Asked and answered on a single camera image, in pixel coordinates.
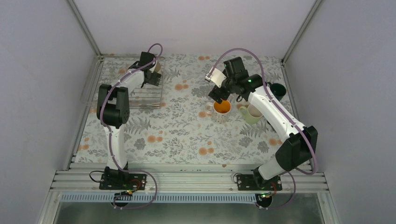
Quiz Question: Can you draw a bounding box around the beige brown mug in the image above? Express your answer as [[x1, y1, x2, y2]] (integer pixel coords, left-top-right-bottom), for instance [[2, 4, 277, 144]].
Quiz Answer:
[[149, 61, 162, 73]]

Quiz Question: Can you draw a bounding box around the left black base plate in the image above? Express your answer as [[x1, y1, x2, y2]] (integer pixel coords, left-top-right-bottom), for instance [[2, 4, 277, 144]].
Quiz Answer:
[[99, 173, 147, 191]]

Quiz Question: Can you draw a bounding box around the white patterned cup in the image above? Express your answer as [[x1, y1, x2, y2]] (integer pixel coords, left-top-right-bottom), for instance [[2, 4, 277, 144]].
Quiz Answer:
[[205, 100, 232, 123]]

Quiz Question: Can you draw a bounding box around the clear acrylic dish rack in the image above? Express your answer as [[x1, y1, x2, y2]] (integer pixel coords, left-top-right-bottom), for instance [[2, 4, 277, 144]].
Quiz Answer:
[[80, 55, 165, 109]]

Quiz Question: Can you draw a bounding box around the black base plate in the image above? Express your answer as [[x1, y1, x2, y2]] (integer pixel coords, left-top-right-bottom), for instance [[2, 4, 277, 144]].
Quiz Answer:
[[233, 173, 283, 191], [99, 173, 147, 191]]

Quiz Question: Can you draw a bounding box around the light green cup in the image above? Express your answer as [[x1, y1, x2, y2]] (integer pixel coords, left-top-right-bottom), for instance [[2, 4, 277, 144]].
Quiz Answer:
[[239, 105, 263, 125]]

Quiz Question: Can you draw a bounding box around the purple cable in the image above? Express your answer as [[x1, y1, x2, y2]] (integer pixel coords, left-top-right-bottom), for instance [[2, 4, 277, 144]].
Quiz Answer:
[[99, 43, 163, 210], [210, 48, 319, 211]]

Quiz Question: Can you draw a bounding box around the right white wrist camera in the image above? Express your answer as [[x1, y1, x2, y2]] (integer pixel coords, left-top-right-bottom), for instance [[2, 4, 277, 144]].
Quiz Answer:
[[205, 67, 226, 88]]

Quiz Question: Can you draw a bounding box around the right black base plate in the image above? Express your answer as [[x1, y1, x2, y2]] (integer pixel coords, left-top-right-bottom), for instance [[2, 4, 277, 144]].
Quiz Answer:
[[233, 173, 283, 191]]

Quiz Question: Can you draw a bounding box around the aluminium mounting rail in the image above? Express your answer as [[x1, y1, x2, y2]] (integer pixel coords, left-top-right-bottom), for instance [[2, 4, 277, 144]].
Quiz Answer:
[[50, 161, 329, 193]]

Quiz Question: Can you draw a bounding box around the dark teal mug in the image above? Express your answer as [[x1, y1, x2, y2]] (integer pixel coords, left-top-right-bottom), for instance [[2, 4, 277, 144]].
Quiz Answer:
[[267, 82, 287, 101]]

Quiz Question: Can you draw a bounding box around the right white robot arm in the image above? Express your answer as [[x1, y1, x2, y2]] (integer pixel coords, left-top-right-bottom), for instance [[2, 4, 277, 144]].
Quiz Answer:
[[205, 57, 318, 190]]

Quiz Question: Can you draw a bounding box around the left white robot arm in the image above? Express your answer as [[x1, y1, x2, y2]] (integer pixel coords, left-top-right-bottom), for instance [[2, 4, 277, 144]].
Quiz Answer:
[[97, 52, 162, 189]]

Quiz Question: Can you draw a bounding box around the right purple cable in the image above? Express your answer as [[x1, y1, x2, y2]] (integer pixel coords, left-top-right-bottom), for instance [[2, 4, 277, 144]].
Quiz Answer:
[[210, 48, 319, 211]]

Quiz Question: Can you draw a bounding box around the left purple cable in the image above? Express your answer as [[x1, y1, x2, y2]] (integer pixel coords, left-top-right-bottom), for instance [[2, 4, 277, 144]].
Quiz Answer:
[[99, 43, 163, 210]]

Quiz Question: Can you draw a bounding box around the floral patterned tablecloth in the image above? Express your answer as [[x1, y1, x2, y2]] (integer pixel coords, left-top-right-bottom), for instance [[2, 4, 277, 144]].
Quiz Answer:
[[75, 54, 283, 165]]

